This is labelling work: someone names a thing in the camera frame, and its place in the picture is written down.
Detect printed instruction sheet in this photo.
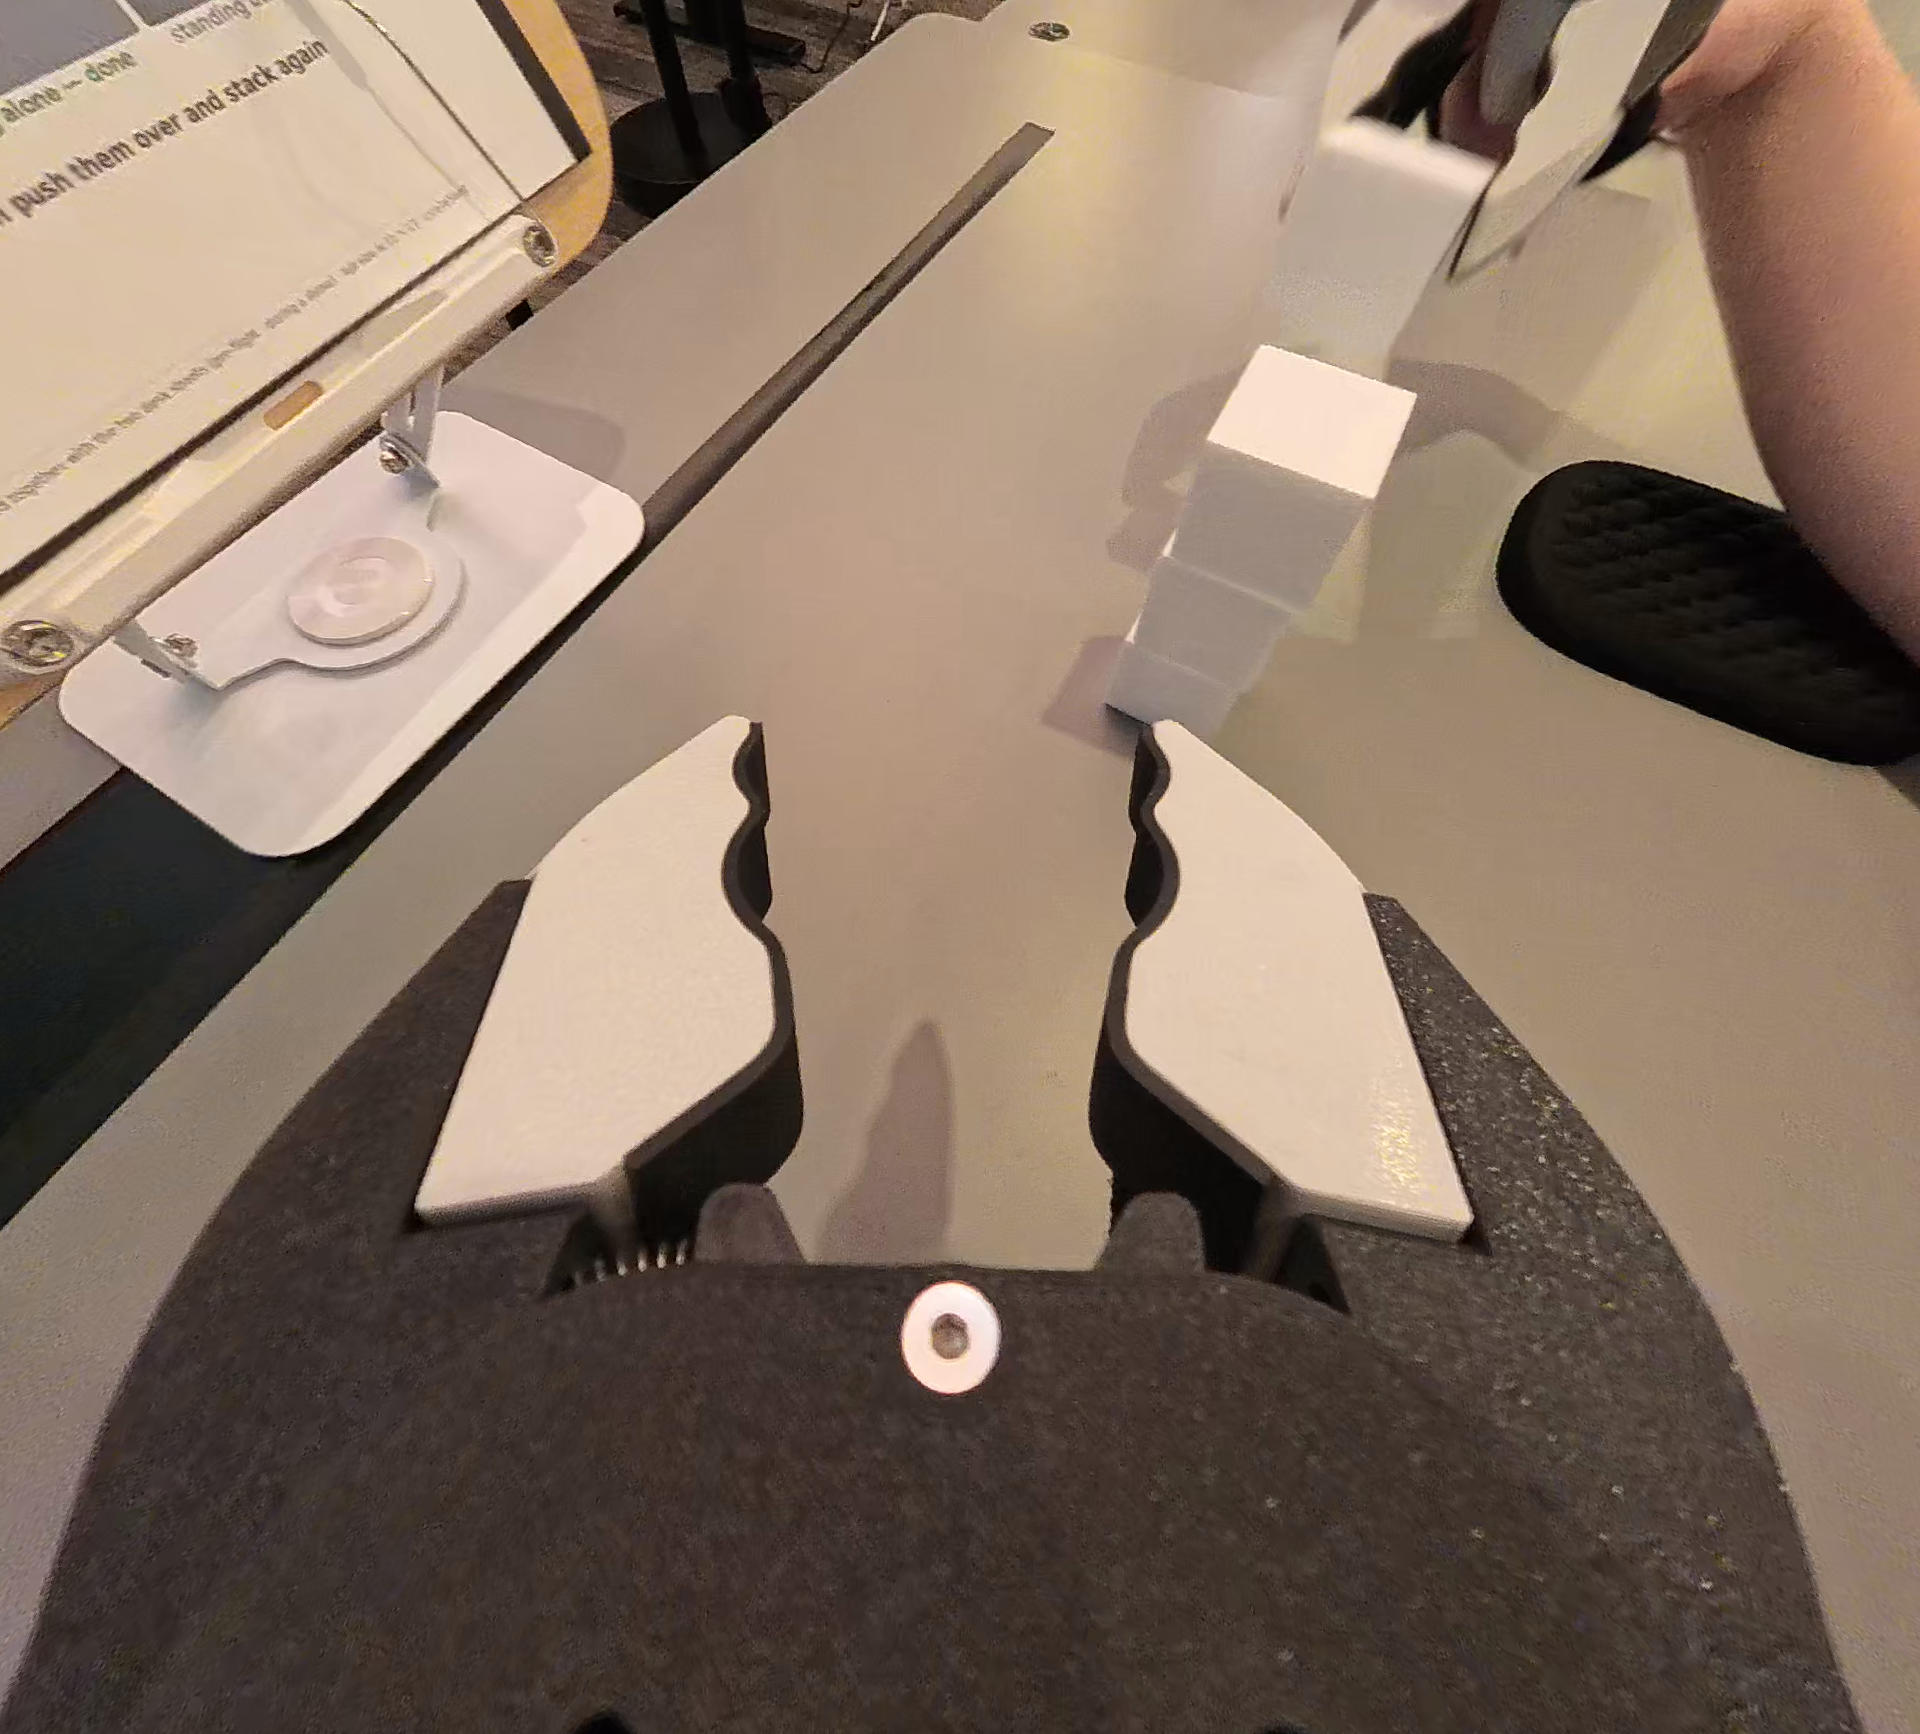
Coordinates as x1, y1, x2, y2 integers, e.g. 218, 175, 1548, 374
0, 0, 596, 574

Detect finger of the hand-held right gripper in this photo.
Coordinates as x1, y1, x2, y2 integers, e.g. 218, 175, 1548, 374
1447, 0, 1683, 284
1336, 0, 1485, 127

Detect person's right forearm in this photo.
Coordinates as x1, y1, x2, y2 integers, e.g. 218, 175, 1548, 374
1658, 0, 1920, 672

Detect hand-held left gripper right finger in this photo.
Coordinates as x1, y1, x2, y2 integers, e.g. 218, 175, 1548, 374
1093, 718, 1477, 1275

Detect black mesh wrist rest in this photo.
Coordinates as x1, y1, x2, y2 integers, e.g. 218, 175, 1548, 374
1498, 459, 1920, 767

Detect white document stand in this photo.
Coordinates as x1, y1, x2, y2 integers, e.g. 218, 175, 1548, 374
0, 0, 648, 860

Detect black floor stand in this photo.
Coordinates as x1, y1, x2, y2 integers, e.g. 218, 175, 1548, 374
586, 0, 776, 215

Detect white foam cube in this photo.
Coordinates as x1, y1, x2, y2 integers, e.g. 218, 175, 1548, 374
1107, 640, 1250, 731
1172, 343, 1421, 596
1131, 555, 1294, 685
1275, 114, 1503, 378

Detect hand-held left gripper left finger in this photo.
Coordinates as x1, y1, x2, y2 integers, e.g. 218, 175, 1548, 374
412, 717, 803, 1260

